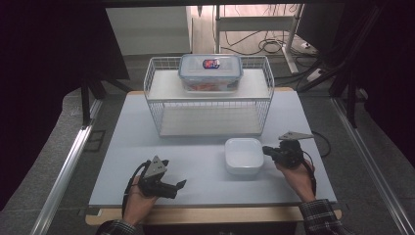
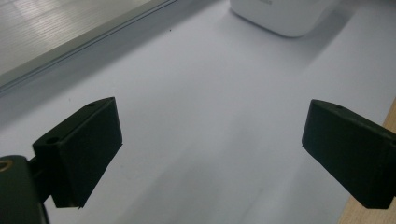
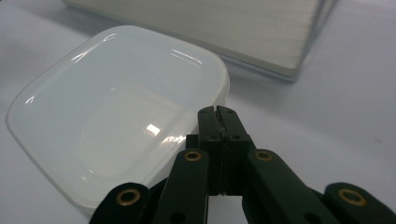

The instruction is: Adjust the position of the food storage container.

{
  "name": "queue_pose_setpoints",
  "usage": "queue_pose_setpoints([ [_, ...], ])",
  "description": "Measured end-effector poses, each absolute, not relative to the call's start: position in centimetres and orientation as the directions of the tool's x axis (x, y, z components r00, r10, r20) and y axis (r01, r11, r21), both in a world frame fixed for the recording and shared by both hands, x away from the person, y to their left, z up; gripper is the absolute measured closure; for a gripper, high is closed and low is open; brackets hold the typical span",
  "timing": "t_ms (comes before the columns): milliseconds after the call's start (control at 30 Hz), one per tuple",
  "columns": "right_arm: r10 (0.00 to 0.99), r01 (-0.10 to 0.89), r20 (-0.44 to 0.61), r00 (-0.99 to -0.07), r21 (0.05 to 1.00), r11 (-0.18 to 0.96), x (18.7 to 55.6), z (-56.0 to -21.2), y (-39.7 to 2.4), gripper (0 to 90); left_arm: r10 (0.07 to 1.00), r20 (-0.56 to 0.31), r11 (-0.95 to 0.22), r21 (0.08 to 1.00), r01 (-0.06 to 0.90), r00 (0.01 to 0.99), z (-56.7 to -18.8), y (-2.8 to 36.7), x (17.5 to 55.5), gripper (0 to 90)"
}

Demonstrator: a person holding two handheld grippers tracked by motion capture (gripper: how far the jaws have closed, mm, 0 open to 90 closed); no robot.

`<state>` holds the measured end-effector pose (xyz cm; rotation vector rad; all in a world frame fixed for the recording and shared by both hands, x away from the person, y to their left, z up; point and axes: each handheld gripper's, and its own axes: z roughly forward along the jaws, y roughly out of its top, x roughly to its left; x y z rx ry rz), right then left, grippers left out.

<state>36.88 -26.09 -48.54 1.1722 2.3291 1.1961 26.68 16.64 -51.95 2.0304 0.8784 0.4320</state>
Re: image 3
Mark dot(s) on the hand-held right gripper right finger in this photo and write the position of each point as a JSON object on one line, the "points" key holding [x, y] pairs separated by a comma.
{"points": [[235, 146]]}

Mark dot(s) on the white square container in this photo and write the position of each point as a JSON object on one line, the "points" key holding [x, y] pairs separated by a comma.
{"points": [[102, 118]]}

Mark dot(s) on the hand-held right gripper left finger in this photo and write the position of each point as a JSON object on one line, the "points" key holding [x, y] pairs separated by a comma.
{"points": [[213, 161]]}

